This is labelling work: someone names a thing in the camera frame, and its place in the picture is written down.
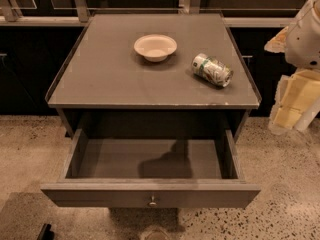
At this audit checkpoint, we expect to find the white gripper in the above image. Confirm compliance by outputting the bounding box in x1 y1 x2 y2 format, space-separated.
268 68 320 135

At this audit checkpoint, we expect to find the green white 7up can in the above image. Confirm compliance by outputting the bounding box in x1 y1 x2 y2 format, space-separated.
192 53 233 88

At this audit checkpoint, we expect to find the round robot base part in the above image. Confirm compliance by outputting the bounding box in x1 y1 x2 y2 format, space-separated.
140 227 170 240

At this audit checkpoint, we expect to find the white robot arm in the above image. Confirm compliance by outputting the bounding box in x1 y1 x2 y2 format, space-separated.
264 0 320 135

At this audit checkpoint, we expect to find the grey cabinet with flat top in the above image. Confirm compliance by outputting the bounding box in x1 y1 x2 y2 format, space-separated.
46 14 261 135

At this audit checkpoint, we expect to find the round metal drawer knob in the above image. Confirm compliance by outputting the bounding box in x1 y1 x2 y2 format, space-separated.
148 196 158 208

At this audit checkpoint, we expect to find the open grey top drawer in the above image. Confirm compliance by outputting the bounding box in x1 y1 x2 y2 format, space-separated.
41 130 260 209

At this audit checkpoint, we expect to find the white paper bowl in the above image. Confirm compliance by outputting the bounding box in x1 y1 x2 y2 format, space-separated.
134 34 177 62

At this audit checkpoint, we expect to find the black object at floor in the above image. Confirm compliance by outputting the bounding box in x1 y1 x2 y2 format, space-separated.
37 224 54 240

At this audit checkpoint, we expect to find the metal railing frame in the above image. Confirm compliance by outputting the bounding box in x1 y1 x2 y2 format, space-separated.
0 0 308 27

